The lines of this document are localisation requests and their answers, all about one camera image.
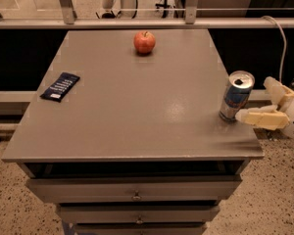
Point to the red apple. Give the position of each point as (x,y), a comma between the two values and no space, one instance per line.
(144,42)

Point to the middle grey drawer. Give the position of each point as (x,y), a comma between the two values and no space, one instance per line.
(138,214)

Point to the top grey drawer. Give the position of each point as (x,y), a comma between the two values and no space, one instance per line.
(135,189)

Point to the bottom grey drawer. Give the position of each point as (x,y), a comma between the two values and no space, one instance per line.
(143,229)

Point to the grey drawer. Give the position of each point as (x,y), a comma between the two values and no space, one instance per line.
(135,189)
(143,229)
(138,214)

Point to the grey drawer cabinet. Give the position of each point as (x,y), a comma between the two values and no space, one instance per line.
(134,116)

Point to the grey metal railing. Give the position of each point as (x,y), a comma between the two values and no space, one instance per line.
(93,14)

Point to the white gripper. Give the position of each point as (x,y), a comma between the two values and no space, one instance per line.
(270,116)

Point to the blue silver redbull can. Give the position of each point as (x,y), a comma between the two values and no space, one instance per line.
(237,91)

